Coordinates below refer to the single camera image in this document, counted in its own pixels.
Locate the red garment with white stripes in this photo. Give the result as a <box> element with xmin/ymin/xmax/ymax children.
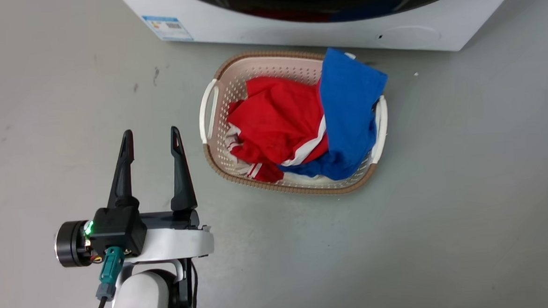
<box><xmin>224</xmin><ymin>73</ymin><xmax>331</xmax><ymax>185</ymax></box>

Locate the thin black cable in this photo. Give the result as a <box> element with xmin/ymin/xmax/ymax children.
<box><xmin>185</xmin><ymin>258</ymin><xmax>200</xmax><ymax>308</ymax></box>

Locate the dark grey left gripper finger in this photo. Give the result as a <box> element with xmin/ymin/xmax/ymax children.
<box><xmin>103</xmin><ymin>129</ymin><xmax>141</xmax><ymax>210</ymax></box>

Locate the beige perforated laundry basket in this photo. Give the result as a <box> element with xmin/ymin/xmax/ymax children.
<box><xmin>196</xmin><ymin>44</ymin><xmax>393</xmax><ymax>202</ymax></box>

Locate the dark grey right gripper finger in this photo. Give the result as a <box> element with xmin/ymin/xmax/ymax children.
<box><xmin>167</xmin><ymin>125</ymin><xmax>198</xmax><ymax>212</ymax></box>

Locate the dark round washing machine door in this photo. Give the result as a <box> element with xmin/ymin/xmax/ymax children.
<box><xmin>175</xmin><ymin>0</ymin><xmax>491</xmax><ymax>31</ymax></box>

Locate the white washing machine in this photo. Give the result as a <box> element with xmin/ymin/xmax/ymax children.
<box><xmin>117</xmin><ymin>0</ymin><xmax>533</xmax><ymax>69</ymax></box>

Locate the teal cable connector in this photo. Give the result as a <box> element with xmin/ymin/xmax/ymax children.
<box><xmin>94</xmin><ymin>246</ymin><xmax>128</xmax><ymax>302</ymax></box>

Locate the blue energy label sticker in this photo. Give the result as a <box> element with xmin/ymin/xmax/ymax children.
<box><xmin>141</xmin><ymin>13</ymin><xmax>194</xmax><ymax>44</ymax></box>

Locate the blue garment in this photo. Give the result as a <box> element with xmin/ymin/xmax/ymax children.
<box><xmin>272</xmin><ymin>45</ymin><xmax>393</xmax><ymax>184</ymax></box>

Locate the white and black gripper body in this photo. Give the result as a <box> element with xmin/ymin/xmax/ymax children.
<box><xmin>52</xmin><ymin>208</ymin><xmax>216</xmax><ymax>269</ymax></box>

